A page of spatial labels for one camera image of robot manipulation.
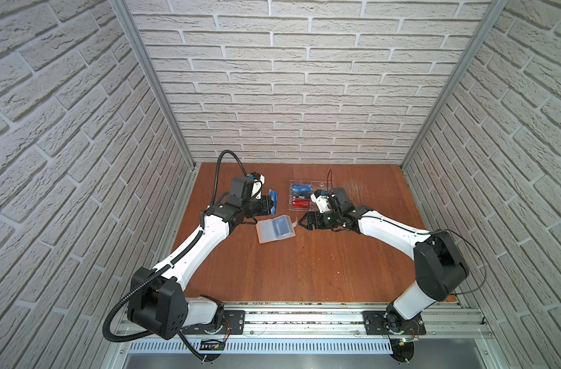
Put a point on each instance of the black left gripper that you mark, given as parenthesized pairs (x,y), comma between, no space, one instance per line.
(264,204)

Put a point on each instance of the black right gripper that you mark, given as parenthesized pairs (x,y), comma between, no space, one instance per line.
(311,221)

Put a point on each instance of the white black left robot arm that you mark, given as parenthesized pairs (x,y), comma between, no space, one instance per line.
(158,303)

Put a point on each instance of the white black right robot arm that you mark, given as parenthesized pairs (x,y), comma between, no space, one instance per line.
(439,266)

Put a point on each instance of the red VIP card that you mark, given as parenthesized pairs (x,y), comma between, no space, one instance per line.
(301,203)

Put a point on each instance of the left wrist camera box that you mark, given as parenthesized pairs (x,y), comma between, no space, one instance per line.
(247,187)

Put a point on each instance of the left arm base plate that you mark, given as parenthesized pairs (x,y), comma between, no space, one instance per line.
(228,322)

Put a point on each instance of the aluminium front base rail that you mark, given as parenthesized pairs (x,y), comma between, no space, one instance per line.
(338,329)

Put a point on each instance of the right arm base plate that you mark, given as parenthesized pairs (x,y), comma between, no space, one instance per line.
(389,323)

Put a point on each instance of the aluminium left frame rail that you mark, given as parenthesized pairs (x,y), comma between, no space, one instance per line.
(131,31)

